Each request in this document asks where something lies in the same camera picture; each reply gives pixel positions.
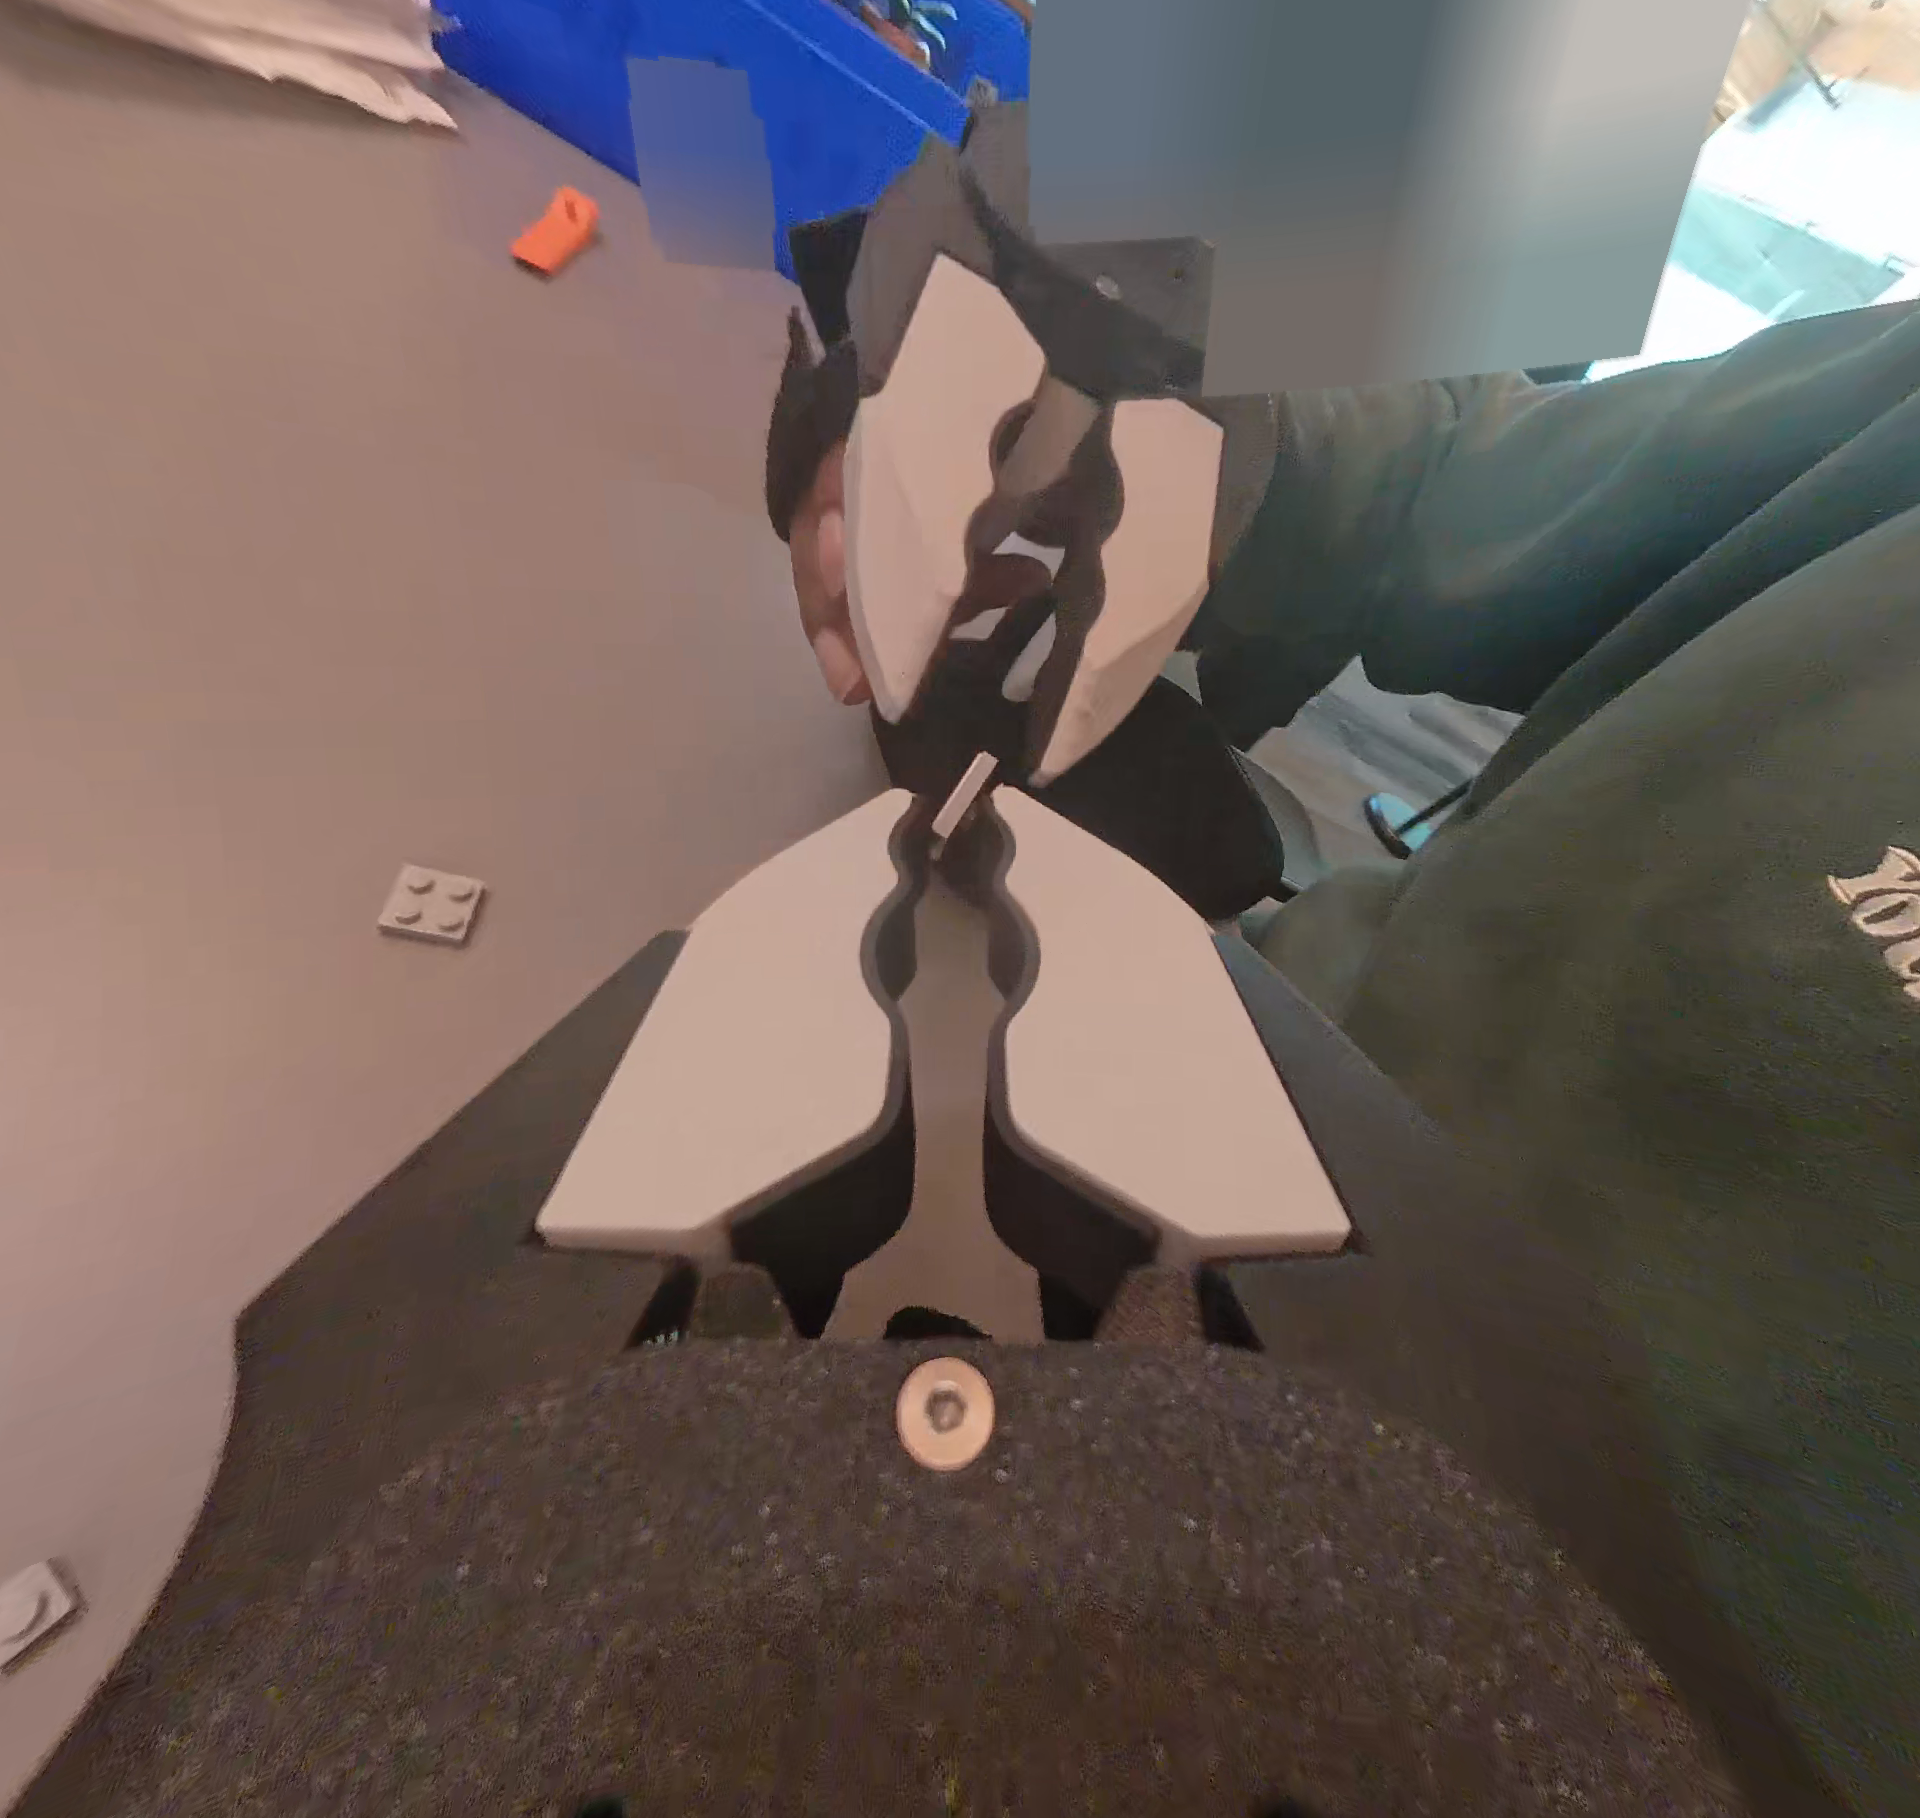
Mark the person's right hand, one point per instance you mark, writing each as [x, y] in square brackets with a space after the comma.
[822, 573]

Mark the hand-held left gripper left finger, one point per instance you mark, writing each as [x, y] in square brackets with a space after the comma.
[734, 1067]

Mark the orange brick separator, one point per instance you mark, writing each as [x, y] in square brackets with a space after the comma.
[555, 231]

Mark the blue plastic bin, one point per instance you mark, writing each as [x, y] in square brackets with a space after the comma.
[600, 33]

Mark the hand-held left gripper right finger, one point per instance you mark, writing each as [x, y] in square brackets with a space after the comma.
[1172, 1083]

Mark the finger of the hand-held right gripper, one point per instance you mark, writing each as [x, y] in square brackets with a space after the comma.
[907, 497]
[1156, 527]

